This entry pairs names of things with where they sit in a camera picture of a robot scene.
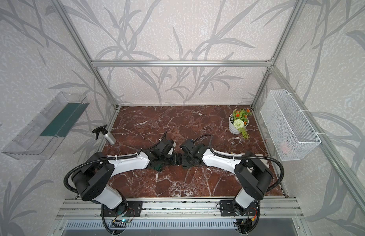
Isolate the green bow box lid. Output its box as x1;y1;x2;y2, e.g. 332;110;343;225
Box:
152;163;165;172

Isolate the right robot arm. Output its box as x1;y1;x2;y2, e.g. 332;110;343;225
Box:
180;139;285;215

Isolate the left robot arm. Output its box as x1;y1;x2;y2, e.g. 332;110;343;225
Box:
63;138;176;210

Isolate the black trigger spray bottle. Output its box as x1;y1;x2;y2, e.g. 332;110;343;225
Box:
92;124;116;145

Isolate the potted flower plant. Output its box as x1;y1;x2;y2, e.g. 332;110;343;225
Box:
229;108;252;139

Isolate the white work glove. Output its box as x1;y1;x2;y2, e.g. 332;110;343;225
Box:
244;154;270;170

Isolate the green pad in shelf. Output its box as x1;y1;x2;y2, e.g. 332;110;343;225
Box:
40;103;89;138

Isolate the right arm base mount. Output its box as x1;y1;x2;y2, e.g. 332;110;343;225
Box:
216;200;260;217

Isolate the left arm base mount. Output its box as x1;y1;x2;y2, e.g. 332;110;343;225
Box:
100;201;143;217

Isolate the white wire mesh basket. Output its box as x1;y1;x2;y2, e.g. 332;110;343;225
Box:
261;89;322;161

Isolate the aluminium frame rail front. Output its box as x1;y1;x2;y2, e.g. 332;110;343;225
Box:
55;196;304;220

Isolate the clear acrylic wall shelf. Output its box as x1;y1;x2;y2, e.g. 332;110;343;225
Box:
2;92;88;160

